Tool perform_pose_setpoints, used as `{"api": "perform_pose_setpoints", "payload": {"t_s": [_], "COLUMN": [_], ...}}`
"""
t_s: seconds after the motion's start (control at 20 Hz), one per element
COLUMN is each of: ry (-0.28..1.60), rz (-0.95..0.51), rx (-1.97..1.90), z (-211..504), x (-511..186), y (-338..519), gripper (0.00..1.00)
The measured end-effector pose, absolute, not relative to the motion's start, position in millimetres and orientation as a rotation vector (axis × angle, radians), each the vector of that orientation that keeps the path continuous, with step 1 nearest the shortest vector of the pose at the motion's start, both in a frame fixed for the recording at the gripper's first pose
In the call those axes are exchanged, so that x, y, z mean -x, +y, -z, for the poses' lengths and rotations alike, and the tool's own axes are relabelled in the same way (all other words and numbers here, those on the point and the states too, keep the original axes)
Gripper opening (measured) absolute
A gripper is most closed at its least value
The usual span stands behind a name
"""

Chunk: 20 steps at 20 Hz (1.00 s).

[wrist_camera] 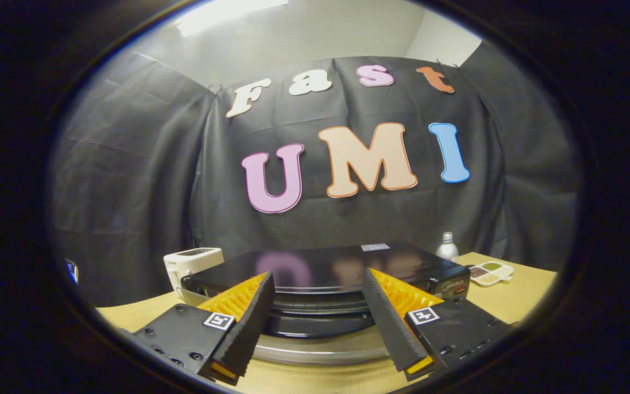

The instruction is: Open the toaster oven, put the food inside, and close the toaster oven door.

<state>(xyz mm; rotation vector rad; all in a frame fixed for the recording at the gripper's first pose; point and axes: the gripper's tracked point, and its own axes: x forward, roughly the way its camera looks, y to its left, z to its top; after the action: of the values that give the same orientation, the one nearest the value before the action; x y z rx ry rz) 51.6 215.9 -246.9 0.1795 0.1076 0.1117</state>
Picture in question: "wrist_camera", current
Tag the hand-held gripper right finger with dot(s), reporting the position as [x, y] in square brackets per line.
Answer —
[391, 328]

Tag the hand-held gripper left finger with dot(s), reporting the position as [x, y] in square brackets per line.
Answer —
[249, 328]

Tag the black toaster oven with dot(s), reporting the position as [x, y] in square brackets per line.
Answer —
[337, 265]

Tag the white pop-up toaster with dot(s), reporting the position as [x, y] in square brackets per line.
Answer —
[184, 262]

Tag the silver bottle with pink label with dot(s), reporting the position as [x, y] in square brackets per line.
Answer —
[447, 250]

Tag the white divided dish of grains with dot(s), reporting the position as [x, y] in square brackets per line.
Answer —
[490, 272]

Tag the smartphone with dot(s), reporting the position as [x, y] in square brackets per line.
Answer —
[72, 271]

